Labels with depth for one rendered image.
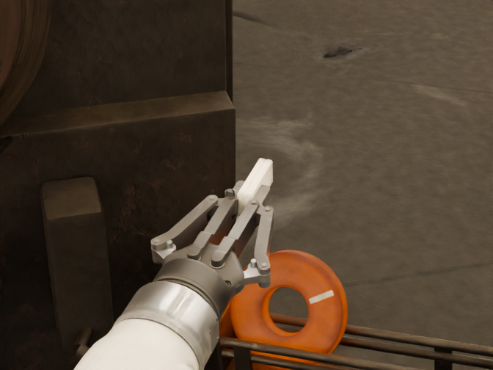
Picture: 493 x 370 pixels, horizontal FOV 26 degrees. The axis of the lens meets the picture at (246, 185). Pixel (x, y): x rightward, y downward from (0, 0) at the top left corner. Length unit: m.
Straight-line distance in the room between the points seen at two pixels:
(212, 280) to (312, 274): 0.39
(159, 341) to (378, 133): 2.35
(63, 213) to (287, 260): 0.30
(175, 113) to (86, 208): 0.19
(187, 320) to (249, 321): 0.46
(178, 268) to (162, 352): 0.11
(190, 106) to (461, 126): 1.87
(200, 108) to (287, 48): 2.24
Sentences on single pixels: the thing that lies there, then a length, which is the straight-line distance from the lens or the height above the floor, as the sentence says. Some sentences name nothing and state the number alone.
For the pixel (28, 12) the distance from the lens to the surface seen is 1.29.
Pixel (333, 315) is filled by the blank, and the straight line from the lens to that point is 1.37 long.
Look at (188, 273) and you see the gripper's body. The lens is 0.99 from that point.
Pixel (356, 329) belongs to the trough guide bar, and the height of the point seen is 0.69.
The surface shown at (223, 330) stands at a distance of 1.41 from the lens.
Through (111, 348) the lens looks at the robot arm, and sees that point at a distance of 0.91.
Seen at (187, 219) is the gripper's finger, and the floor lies 0.97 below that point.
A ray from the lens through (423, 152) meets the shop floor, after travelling 3.15.
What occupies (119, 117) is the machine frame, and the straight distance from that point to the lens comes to 1.49.
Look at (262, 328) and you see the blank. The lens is 1.40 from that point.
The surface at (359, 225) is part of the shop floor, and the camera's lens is 2.81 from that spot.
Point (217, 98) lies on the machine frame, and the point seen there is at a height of 0.87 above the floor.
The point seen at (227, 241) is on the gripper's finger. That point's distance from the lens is 1.06.
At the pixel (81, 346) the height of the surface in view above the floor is 0.61.
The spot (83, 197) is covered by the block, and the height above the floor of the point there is 0.80.
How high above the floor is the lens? 1.59
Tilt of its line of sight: 33 degrees down
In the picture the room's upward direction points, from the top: straight up
